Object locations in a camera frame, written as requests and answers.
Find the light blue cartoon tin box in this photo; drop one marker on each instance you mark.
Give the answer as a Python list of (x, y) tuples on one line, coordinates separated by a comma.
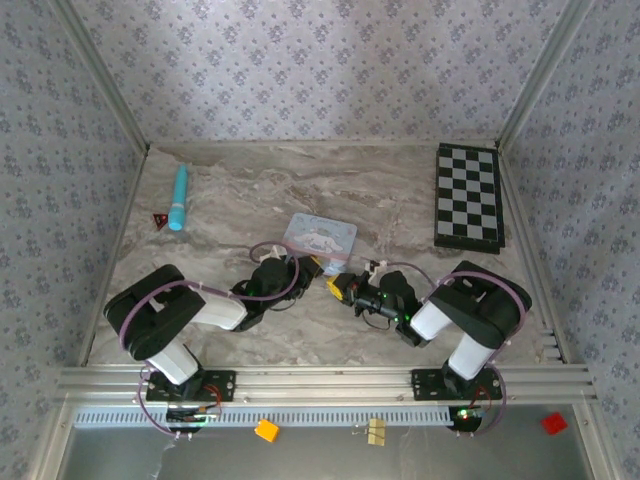
[(320, 237)]

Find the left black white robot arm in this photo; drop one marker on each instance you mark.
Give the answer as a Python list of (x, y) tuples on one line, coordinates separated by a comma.
[(150, 315)]

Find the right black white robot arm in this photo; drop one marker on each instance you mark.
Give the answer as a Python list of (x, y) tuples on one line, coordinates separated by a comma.
[(480, 310)]

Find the turquoise plastic bottle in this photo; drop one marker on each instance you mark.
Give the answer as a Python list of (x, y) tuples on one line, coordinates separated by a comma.
[(179, 200)]

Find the small red triangle piece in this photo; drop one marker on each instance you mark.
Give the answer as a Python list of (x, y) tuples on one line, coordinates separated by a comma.
[(160, 221)]

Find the black grey chessboard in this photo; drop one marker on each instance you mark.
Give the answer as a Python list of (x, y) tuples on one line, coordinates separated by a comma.
[(467, 195)]

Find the yellow binder clip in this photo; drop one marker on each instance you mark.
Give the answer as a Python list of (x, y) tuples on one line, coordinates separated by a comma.
[(375, 432)]

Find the orange plastic block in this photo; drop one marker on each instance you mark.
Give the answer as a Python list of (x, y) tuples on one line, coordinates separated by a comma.
[(267, 430)]

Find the red plastic block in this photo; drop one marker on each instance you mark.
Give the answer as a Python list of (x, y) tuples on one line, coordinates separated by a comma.
[(554, 424)]

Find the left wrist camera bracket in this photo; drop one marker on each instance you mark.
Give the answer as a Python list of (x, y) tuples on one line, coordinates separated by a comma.
[(275, 251)]

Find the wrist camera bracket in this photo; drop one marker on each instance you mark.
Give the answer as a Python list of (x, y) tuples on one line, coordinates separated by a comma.
[(275, 251), (376, 265)]

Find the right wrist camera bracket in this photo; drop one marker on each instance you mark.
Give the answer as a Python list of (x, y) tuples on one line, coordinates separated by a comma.
[(376, 265)]

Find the aluminium cross rail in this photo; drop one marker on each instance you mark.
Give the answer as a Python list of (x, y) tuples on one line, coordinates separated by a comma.
[(325, 385)]

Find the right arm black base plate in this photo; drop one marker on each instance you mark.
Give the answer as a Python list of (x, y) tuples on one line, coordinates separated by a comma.
[(425, 385)]

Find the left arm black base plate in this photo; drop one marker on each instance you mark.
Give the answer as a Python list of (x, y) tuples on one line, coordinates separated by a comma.
[(220, 385)]

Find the aluminium frame post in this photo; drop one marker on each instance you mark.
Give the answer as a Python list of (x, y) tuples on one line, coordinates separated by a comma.
[(100, 75), (542, 75)]

